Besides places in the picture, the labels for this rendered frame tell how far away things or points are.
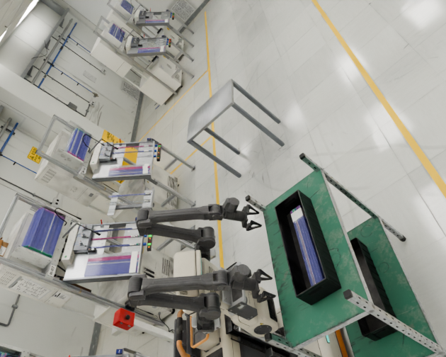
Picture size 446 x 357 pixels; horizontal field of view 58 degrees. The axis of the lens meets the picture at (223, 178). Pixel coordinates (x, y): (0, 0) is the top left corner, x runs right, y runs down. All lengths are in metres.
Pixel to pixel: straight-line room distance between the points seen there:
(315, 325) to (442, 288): 1.09
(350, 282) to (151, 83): 6.92
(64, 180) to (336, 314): 3.99
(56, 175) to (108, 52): 3.55
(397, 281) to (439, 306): 0.36
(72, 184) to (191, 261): 3.33
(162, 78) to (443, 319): 6.72
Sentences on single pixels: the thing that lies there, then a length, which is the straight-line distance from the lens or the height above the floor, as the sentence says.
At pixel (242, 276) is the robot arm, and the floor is 1.31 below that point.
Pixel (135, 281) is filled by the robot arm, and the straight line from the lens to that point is 1.87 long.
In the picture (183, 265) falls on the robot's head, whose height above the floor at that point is 1.36.
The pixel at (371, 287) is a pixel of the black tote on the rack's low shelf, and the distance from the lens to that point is 2.57.
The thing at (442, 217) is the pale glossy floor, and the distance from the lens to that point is 2.99.
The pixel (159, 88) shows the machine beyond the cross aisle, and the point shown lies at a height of 0.33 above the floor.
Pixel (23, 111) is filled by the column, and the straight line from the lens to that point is 7.16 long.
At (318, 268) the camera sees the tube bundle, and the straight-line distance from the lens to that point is 1.96.
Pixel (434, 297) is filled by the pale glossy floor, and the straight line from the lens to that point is 2.80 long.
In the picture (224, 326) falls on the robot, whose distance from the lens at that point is 2.58.
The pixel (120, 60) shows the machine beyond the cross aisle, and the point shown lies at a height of 1.23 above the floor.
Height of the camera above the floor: 2.42
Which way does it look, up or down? 29 degrees down
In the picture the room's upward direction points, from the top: 56 degrees counter-clockwise
